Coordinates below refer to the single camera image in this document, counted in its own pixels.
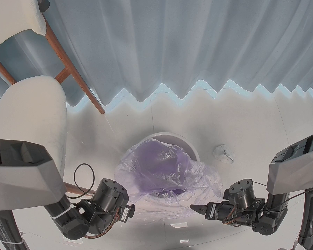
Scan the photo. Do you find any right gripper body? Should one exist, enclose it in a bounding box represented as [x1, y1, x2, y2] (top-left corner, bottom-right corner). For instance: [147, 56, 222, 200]
[205, 202, 236, 221]

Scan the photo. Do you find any pale blue curtain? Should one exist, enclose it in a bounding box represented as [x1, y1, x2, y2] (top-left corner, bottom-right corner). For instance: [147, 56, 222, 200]
[0, 0, 313, 114]

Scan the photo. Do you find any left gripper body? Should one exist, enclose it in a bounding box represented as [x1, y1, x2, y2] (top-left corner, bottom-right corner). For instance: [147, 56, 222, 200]
[119, 204, 135, 223]

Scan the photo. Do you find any white paper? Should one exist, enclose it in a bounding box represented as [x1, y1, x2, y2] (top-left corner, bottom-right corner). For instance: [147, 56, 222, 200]
[213, 145, 235, 164]

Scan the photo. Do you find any white cushioned wooden chair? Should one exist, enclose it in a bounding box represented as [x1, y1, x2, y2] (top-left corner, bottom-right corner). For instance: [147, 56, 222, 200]
[0, 0, 105, 198]

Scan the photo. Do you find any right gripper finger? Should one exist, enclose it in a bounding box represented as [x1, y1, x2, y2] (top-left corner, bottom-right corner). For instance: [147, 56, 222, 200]
[190, 204, 206, 215]

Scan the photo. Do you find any black cable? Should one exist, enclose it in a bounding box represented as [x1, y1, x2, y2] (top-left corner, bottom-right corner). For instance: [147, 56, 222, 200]
[74, 164, 95, 198]

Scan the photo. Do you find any white trash bin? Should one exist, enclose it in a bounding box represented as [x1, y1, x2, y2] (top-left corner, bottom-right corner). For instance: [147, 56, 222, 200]
[142, 132, 199, 162]

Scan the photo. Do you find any purple plastic bag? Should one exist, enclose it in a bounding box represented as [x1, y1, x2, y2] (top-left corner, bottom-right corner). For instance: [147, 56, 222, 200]
[114, 138, 224, 215]

